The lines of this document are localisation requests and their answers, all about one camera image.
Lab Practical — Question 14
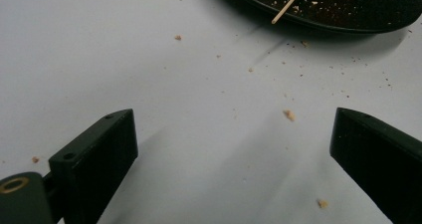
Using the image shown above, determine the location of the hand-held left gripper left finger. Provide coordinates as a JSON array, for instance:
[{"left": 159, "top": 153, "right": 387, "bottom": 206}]
[{"left": 49, "top": 109, "right": 139, "bottom": 224}]

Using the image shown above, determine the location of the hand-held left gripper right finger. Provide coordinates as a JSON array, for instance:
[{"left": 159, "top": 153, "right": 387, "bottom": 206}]
[{"left": 329, "top": 107, "right": 422, "bottom": 224}]

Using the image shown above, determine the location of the black textured plate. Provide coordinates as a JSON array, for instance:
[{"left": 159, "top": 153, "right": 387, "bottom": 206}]
[{"left": 218, "top": 0, "right": 422, "bottom": 35}]

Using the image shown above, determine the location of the thin wooden skewer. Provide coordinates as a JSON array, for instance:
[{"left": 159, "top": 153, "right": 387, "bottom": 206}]
[{"left": 271, "top": 0, "right": 309, "bottom": 25}]

